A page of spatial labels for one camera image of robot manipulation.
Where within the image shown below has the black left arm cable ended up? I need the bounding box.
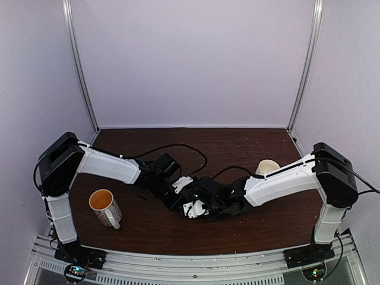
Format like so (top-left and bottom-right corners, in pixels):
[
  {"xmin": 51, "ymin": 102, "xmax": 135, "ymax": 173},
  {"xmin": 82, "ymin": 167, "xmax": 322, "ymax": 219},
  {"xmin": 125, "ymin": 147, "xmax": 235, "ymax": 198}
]
[{"xmin": 130, "ymin": 144, "xmax": 208, "ymax": 176}]

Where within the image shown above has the cream white mug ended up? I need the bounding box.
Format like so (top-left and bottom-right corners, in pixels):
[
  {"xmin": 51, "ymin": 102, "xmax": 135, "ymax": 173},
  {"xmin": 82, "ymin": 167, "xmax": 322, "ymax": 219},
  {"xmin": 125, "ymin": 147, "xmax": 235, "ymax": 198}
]
[{"xmin": 255, "ymin": 159, "xmax": 280, "ymax": 175}]

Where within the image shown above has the patterned mug orange inside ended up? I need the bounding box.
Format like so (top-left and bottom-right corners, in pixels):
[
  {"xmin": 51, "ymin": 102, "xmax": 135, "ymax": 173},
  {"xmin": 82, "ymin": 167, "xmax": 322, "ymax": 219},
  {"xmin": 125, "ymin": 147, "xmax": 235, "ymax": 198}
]
[{"xmin": 88, "ymin": 189, "xmax": 122, "ymax": 230}]

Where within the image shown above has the left round circuit board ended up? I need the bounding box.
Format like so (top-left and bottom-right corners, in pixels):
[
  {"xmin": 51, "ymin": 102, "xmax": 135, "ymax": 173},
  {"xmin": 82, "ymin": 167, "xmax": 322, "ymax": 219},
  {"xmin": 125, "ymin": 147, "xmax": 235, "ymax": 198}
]
[{"xmin": 64, "ymin": 264, "xmax": 88, "ymax": 283}]

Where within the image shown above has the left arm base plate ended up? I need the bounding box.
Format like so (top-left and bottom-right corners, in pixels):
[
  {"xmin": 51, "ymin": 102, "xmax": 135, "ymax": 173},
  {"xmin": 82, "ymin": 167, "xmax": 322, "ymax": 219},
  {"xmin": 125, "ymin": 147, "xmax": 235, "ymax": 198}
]
[{"xmin": 54, "ymin": 238, "xmax": 106, "ymax": 270}]

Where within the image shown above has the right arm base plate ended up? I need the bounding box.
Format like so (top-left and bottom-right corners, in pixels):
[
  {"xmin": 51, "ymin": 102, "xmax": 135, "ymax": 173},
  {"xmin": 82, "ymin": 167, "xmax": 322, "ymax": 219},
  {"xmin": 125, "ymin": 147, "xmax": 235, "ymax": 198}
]
[{"xmin": 283, "ymin": 246, "xmax": 335, "ymax": 268}]

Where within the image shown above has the aluminium left corner post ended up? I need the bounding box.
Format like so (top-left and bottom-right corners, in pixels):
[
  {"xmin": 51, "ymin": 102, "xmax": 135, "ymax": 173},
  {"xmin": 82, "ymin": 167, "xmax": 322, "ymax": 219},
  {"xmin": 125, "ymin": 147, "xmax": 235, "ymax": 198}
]
[{"xmin": 62, "ymin": 0, "xmax": 100, "ymax": 133}]

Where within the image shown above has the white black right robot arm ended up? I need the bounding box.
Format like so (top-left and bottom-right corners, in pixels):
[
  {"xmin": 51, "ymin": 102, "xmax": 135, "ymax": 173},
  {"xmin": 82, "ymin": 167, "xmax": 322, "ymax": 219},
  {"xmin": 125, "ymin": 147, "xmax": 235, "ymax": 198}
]
[{"xmin": 206, "ymin": 142, "xmax": 359, "ymax": 262}]

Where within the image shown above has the aluminium right corner post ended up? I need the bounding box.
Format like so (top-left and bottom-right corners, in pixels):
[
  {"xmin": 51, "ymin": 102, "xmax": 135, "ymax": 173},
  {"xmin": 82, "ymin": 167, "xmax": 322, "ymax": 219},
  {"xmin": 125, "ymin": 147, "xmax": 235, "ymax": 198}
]
[{"xmin": 287, "ymin": 0, "xmax": 324, "ymax": 133}]

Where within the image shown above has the aluminium corner post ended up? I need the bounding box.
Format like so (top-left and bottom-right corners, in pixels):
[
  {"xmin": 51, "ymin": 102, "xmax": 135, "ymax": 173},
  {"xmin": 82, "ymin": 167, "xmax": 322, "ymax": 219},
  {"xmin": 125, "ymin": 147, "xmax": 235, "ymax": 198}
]
[
  {"xmin": 287, "ymin": 0, "xmax": 324, "ymax": 133},
  {"xmin": 62, "ymin": 0, "xmax": 100, "ymax": 133}
]

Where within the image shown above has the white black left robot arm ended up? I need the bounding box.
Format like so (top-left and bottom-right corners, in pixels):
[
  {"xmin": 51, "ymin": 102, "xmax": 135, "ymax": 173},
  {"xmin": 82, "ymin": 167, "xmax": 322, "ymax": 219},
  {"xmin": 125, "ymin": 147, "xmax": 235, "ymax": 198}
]
[{"xmin": 33, "ymin": 132, "xmax": 193, "ymax": 264}]

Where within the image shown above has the round circuit board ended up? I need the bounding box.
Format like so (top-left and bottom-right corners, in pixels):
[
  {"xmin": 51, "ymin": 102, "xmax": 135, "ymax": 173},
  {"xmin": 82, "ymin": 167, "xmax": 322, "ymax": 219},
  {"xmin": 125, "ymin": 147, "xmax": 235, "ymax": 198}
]
[
  {"xmin": 64, "ymin": 264, "xmax": 88, "ymax": 283},
  {"xmin": 302, "ymin": 264, "xmax": 327, "ymax": 282}
]

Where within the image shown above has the aluminium front rail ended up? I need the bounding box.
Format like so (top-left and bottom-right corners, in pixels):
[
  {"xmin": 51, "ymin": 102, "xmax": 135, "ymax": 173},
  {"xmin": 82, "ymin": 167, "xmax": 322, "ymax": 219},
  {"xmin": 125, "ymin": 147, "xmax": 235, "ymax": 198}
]
[{"xmin": 21, "ymin": 234, "xmax": 370, "ymax": 284}]

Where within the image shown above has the right round circuit board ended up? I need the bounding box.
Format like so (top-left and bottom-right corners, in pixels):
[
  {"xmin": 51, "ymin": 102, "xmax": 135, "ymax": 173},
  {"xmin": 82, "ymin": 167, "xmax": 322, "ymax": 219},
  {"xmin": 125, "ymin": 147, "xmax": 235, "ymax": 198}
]
[{"xmin": 302, "ymin": 264, "xmax": 327, "ymax": 282}]

